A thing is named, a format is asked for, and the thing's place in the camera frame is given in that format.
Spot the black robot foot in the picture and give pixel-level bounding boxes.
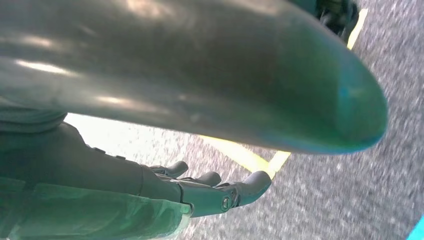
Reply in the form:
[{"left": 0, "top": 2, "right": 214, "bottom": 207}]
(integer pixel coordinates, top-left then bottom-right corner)
[{"left": 314, "top": 0, "right": 361, "bottom": 45}]

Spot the blue metal shelving rack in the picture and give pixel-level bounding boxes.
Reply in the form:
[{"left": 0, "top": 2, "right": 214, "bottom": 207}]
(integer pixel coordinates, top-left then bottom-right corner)
[{"left": 405, "top": 214, "right": 424, "bottom": 240}]

